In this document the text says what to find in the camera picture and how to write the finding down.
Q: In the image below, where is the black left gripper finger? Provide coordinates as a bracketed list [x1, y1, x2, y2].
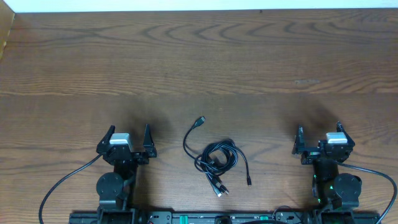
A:
[143, 124, 155, 152]
[98, 125, 115, 147]

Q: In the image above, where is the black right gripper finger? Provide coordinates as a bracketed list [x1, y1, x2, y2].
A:
[336, 121, 353, 144]
[294, 125, 305, 150]

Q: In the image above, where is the black usb cable bundle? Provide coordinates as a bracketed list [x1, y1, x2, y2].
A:
[182, 116, 252, 198]

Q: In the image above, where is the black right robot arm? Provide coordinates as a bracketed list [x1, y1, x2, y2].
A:
[292, 122, 362, 224]

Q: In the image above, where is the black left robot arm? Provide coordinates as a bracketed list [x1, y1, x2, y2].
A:
[96, 124, 157, 224]

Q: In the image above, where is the wooden panel at left edge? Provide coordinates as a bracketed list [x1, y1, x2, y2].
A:
[0, 0, 15, 58]

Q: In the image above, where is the black right camera cable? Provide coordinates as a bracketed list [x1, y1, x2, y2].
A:
[337, 161, 398, 224]

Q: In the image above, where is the black camera cable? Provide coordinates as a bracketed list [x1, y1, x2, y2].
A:
[337, 161, 398, 224]
[38, 154, 103, 224]

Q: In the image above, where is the black left camera cable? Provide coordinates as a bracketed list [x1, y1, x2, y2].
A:
[38, 154, 103, 224]

